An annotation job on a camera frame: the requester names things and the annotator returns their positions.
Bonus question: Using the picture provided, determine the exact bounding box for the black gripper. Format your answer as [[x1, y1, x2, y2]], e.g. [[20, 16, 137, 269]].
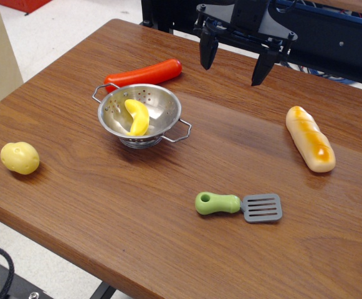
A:
[[194, 1, 298, 86]]

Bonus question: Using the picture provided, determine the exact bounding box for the yellow toy banana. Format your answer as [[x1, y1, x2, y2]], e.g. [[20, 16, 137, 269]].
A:
[[125, 99, 150, 136]]

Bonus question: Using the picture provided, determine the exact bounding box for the steel colander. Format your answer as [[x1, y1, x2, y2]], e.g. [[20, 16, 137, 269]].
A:
[[92, 83, 192, 149]]

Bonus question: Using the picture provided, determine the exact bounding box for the red toy sausage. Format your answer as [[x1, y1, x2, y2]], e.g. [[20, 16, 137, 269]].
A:
[[104, 59, 183, 93]]

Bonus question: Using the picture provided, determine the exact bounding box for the toy bread loaf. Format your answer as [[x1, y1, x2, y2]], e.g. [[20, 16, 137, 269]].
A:
[[285, 106, 336, 173]]

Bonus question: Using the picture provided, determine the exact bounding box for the red box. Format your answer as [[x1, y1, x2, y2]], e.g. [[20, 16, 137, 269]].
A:
[[0, 0, 50, 14]]

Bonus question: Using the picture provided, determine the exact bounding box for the yellow toy potato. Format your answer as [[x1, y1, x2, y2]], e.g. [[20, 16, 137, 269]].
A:
[[0, 141, 40, 175]]

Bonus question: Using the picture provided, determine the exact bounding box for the green handled grey spatula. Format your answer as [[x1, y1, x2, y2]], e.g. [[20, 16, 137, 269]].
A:
[[195, 192, 283, 224]]

